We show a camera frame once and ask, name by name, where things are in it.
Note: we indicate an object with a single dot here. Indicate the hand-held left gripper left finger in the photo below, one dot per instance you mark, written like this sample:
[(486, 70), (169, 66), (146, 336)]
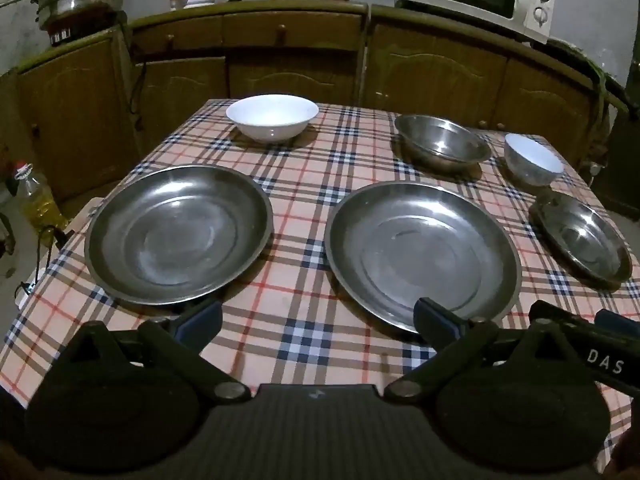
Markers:
[(202, 320)]

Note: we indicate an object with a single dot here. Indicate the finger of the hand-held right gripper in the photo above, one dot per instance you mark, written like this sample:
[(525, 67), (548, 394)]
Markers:
[(622, 327)]

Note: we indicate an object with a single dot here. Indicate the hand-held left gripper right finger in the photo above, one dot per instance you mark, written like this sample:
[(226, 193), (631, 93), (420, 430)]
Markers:
[(435, 320)]

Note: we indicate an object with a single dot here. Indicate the large steel plate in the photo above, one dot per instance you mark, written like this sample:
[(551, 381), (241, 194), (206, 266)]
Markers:
[(180, 235), (420, 260)]

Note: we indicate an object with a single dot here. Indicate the small steel plate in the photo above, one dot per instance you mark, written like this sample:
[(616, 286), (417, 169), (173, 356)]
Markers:
[(582, 240)]

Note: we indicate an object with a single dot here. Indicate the steel bowl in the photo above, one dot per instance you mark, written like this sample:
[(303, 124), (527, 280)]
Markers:
[(440, 140)]

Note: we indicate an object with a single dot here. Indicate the deep white bowl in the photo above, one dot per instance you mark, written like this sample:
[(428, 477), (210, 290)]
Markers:
[(532, 160)]

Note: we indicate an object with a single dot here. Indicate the wide white bowl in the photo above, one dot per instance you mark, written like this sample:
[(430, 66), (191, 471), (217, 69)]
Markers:
[(272, 115)]

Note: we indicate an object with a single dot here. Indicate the plaid tablecloth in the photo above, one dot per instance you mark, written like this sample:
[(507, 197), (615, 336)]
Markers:
[(310, 200)]

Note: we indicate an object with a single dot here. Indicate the dark green door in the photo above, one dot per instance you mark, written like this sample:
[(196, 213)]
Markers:
[(620, 160)]

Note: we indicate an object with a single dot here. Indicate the cooking oil bottle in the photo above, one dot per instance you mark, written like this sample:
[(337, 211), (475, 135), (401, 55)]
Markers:
[(37, 200)]

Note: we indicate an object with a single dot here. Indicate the wooden single-door cabinet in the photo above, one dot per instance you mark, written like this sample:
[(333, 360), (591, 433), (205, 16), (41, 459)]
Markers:
[(75, 110)]

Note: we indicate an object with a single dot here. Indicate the wooden two-door cabinet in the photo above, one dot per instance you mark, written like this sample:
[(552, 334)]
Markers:
[(450, 70)]

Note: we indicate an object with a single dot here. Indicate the green vegetables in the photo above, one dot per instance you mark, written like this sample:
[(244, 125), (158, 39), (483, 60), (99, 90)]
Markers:
[(590, 65)]

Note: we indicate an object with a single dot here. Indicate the red and black stove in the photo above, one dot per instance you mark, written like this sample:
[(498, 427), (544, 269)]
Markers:
[(65, 32)]

